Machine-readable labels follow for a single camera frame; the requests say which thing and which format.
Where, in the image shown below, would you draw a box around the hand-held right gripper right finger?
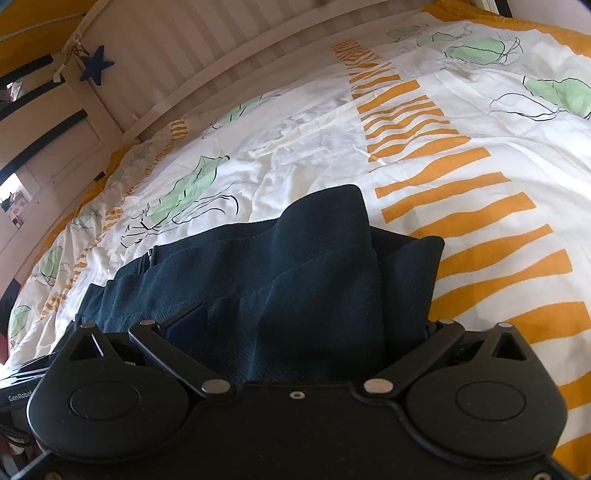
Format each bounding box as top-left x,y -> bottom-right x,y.
361,318 -> 539,398

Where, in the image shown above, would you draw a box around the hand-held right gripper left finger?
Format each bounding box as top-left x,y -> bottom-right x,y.
58,302 -> 234,398

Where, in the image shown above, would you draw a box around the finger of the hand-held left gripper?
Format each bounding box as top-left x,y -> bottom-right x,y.
2,353 -> 59,381

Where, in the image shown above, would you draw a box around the dark blue zip hoodie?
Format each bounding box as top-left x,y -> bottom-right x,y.
69,184 -> 446,384

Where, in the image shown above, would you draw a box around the white orange patterned bed blanket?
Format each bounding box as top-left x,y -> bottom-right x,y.
0,0 -> 591,480

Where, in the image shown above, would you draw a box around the blue star decoration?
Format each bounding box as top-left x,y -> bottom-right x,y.
79,45 -> 116,86

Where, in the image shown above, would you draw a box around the white cabinet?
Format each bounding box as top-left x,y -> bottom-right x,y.
462,0 -> 591,34

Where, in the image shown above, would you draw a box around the photo cards on wall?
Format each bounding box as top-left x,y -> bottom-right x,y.
0,179 -> 34,229

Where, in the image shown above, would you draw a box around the white slatted bed frame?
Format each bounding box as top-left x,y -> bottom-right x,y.
0,0 -> 446,296

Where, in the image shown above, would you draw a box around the string with white tags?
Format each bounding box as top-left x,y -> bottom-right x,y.
52,37 -> 92,85

